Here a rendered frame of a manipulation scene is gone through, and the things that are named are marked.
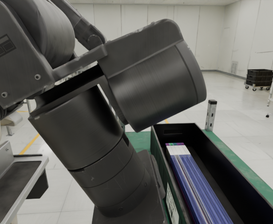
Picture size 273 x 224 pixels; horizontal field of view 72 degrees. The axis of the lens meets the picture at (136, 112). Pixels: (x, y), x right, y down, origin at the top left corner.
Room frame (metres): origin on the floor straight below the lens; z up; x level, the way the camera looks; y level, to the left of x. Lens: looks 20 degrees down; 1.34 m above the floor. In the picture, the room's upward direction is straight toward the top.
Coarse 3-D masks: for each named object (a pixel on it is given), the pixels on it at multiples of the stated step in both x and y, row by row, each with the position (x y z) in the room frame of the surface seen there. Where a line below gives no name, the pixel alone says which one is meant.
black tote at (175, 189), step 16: (160, 128) 0.65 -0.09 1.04; (176, 128) 0.65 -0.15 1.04; (192, 128) 0.66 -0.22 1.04; (160, 144) 0.65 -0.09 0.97; (192, 144) 0.65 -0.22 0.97; (208, 144) 0.53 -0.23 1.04; (160, 160) 0.46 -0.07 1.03; (208, 160) 0.51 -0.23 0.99; (224, 160) 0.43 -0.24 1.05; (208, 176) 0.48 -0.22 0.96; (224, 176) 0.42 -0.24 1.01; (240, 176) 0.36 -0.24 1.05; (176, 192) 0.30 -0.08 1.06; (224, 192) 0.41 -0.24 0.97; (240, 192) 0.35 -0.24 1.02; (256, 192) 0.31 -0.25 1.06; (176, 208) 0.29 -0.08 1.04; (224, 208) 0.36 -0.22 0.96; (240, 208) 0.34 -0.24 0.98; (256, 208) 0.30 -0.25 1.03; (272, 208) 0.26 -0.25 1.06
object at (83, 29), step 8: (56, 0) 0.54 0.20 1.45; (64, 0) 0.55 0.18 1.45; (64, 8) 0.54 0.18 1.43; (72, 8) 0.55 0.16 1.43; (72, 16) 0.54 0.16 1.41; (80, 16) 0.54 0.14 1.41; (72, 24) 0.54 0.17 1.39; (80, 24) 0.54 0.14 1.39; (88, 24) 0.54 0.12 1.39; (80, 32) 0.54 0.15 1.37; (88, 32) 0.54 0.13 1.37; (96, 32) 0.54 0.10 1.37; (80, 40) 0.54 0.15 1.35; (104, 40) 0.54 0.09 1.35; (88, 48) 0.54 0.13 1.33
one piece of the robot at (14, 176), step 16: (0, 160) 0.40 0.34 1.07; (16, 160) 0.44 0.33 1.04; (32, 160) 0.44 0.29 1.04; (48, 160) 0.46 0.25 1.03; (0, 176) 0.38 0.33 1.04; (16, 176) 0.38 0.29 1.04; (32, 176) 0.38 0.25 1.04; (0, 192) 0.33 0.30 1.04; (16, 192) 0.33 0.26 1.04; (32, 192) 0.47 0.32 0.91; (0, 208) 0.29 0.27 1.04; (16, 208) 0.29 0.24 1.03
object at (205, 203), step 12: (168, 144) 0.61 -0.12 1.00; (180, 144) 0.61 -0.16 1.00; (168, 156) 0.56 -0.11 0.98; (180, 156) 0.53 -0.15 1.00; (180, 168) 0.47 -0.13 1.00; (192, 168) 0.47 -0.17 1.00; (180, 180) 0.43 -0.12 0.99; (192, 180) 0.42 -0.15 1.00; (204, 180) 0.42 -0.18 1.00; (192, 192) 0.37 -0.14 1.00; (204, 192) 0.37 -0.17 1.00; (192, 204) 0.34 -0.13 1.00; (204, 204) 0.34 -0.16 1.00; (216, 204) 0.34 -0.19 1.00; (192, 216) 0.33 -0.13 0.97; (204, 216) 0.30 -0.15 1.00; (216, 216) 0.31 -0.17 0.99; (228, 216) 0.30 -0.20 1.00
